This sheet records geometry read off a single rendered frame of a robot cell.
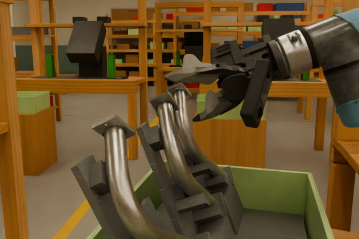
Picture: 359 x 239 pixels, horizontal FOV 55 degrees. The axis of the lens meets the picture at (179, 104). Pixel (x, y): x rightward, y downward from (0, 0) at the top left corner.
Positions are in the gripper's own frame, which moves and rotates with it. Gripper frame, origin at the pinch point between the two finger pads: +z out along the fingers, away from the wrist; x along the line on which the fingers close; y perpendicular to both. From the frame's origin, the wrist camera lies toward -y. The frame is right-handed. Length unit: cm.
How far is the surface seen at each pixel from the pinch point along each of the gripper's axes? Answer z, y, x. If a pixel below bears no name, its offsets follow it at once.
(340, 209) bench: -33, 7, -119
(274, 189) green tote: -10.3, -4.7, -41.9
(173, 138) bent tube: 2.0, -7.5, 1.0
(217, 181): 2.1, -3.1, -30.5
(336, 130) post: -42, 33, -96
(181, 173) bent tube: 2.5, -12.6, -2.2
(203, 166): 2.4, -3.1, -20.5
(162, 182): 6.7, -12.4, -3.5
